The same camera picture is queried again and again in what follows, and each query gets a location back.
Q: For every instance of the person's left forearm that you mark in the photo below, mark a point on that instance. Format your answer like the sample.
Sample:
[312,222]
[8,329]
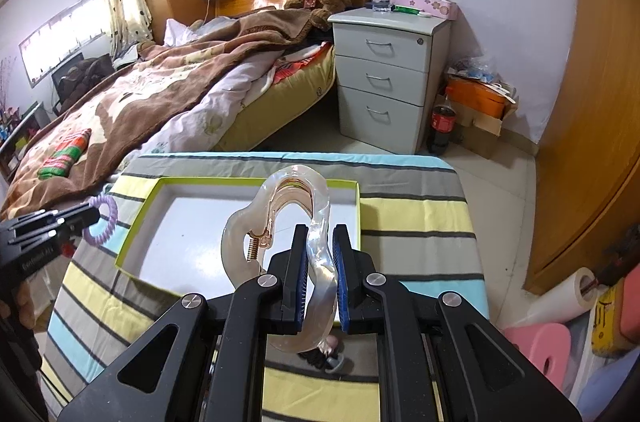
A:
[20,367]

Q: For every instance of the dark chair with clothes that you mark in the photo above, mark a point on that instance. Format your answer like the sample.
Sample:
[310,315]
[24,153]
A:
[85,75]

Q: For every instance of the pink stool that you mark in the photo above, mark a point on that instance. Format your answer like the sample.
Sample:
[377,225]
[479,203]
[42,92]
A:
[530,342]

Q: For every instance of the brown printed blanket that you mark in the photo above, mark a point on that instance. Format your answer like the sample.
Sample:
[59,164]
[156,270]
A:
[150,92]

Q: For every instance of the window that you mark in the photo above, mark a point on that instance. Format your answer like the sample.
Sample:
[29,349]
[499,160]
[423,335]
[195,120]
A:
[60,32]

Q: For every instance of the yellow toy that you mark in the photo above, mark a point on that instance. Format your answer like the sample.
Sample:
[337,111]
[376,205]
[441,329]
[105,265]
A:
[607,322]

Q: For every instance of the clear plastic bag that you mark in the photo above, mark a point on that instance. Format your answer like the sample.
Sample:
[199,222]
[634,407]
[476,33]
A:
[472,70]

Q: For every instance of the cola bottle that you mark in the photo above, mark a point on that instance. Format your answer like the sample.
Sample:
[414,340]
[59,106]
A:
[442,122]

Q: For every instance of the orange box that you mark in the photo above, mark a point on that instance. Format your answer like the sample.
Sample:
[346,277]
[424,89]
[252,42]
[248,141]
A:
[475,100]

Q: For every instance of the pale lilac quilt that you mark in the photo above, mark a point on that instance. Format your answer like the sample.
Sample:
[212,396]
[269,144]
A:
[220,97]

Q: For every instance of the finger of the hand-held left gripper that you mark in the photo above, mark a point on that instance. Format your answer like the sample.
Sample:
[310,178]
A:
[45,238]
[75,216]

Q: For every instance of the cardboard box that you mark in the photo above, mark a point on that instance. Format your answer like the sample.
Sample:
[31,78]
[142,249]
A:
[482,135]

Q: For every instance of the clear hair claw clip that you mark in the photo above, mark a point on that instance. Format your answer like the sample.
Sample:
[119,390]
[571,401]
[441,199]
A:
[235,227]

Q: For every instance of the large wooden wardrobe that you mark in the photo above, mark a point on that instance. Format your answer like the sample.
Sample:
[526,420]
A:
[590,102]

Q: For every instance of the cluttered shelf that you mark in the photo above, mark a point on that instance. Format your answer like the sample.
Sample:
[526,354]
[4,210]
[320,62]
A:
[20,137]

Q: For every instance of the grey nightstand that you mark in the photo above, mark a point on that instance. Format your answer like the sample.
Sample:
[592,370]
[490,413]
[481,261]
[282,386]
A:
[385,67]

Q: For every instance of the person's left hand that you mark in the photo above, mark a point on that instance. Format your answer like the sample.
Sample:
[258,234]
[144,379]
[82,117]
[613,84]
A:
[25,307]

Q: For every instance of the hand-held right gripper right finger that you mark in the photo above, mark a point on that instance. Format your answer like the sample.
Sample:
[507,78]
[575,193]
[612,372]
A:
[341,282]

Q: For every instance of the pink flower branches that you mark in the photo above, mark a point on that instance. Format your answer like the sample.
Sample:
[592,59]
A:
[7,82]

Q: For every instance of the pink flowered box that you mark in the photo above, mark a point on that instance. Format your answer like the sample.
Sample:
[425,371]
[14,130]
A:
[435,6]

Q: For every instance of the striped cloth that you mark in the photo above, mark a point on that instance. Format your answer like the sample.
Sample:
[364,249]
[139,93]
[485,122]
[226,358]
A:
[415,222]

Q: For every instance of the red green striped pillow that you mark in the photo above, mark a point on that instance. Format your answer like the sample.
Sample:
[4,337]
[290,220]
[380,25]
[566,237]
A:
[65,152]

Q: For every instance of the green cardboard tray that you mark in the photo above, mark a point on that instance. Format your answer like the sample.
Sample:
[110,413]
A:
[190,227]

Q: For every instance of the yellow mattress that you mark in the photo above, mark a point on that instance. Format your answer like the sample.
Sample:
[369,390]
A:
[280,102]

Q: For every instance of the white paper roll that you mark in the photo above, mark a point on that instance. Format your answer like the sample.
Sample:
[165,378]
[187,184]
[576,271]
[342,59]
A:
[550,302]

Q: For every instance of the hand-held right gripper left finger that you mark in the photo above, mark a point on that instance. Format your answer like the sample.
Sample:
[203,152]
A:
[300,282]

